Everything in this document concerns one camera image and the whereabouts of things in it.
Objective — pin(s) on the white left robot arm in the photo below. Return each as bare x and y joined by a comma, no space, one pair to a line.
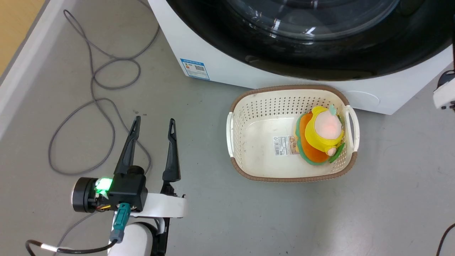
135,238

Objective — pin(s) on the round white filter cover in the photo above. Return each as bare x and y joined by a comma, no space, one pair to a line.
362,100

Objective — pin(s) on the yellow orange plush toy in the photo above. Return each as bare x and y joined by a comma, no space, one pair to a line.
321,138

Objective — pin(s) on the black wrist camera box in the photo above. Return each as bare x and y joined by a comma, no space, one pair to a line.
128,192

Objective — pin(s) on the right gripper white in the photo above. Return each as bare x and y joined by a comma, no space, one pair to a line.
447,95

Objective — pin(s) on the cream laundry basket brown rim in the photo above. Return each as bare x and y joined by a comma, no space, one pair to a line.
259,142

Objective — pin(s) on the white barcode label sticker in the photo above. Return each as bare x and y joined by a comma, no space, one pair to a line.
282,145

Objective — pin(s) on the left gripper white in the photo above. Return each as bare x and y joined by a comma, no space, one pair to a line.
167,205

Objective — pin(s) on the black round washing machine door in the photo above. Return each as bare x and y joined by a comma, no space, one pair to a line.
320,53

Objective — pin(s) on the white washing machine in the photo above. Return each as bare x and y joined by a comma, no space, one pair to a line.
227,67

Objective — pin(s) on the blue white energy label sticker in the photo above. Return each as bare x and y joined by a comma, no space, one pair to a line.
194,68

